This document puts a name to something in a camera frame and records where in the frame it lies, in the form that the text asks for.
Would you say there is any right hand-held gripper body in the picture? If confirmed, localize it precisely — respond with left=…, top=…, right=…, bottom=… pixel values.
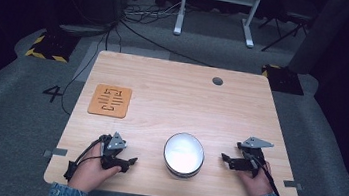
left=225, top=133, right=275, bottom=180

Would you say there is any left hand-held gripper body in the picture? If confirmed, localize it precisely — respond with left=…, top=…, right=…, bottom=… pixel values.
left=95, top=129, right=135, bottom=174

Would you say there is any white bowl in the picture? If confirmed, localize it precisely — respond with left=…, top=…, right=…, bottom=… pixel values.
left=160, top=129, right=208, bottom=182

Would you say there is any orange square mat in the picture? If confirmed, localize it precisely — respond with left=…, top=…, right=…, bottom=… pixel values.
left=86, top=82, right=133, bottom=121

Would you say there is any person's right hand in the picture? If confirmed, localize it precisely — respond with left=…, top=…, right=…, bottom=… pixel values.
left=234, top=157, right=277, bottom=196

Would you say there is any person's left hand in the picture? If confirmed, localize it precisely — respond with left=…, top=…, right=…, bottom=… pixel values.
left=66, top=139, right=125, bottom=196

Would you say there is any grey tape strip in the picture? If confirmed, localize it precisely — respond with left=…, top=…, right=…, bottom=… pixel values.
left=282, top=179, right=305, bottom=191
left=42, top=145, right=69, bottom=161

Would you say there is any black tripod stand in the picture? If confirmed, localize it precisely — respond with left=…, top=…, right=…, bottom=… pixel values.
left=255, top=7, right=312, bottom=58

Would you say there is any white metal stand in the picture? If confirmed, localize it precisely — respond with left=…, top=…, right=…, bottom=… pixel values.
left=172, top=0, right=265, bottom=50

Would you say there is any right hand-held gripper cable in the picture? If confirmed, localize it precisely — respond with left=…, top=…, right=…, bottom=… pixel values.
left=245, top=154, right=288, bottom=196

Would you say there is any hand-held gripper cable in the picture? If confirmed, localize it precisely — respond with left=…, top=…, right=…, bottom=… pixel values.
left=63, top=129, right=108, bottom=185
left=245, top=154, right=288, bottom=196

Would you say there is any left hand-held gripper cable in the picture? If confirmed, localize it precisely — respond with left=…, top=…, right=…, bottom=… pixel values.
left=63, top=129, right=108, bottom=185

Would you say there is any black yellow striped base plate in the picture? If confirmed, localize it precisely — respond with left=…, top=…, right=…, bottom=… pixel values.
left=258, top=62, right=308, bottom=97
left=24, top=28, right=81, bottom=65

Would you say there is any long black floor cable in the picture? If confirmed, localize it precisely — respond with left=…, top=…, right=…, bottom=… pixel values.
left=59, top=14, right=220, bottom=133

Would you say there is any bundle of floor cables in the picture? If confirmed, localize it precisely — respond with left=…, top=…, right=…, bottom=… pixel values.
left=120, top=0, right=188, bottom=32

